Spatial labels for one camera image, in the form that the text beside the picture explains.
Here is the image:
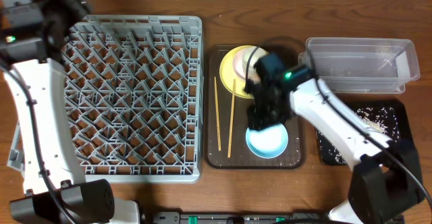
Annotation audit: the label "wooden chopstick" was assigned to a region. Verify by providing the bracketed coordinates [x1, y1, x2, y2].
[214, 76, 221, 152]
[227, 79, 236, 158]

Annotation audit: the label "rice and food scraps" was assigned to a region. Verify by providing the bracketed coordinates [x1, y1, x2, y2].
[315, 107, 401, 166]

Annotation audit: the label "light blue bowl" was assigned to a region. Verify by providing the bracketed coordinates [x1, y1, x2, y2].
[245, 123, 289, 159]

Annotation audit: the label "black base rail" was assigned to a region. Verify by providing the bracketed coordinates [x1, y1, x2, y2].
[150, 211, 406, 224]

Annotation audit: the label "clear plastic bin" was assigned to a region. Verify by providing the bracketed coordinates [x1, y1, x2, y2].
[298, 37, 421, 94]

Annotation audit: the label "pink bowl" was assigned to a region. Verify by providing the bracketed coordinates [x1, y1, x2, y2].
[233, 48, 260, 82]

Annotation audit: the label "grey dishwasher rack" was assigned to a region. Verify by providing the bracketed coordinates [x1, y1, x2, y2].
[62, 15, 203, 183]

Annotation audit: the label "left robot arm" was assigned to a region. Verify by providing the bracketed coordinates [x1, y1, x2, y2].
[1, 0, 140, 223]

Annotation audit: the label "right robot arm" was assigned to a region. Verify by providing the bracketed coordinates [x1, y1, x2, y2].
[244, 53, 431, 223]

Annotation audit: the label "cream white cup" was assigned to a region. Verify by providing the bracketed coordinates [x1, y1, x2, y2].
[242, 47, 268, 78]

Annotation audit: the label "black waste tray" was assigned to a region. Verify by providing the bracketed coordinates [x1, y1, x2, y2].
[315, 99, 414, 166]

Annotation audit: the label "yellow plate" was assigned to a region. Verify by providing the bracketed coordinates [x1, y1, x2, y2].
[219, 45, 255, 99]

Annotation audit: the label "dark brown serving tray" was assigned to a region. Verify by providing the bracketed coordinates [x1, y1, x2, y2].
[203, 45, 305, 169]

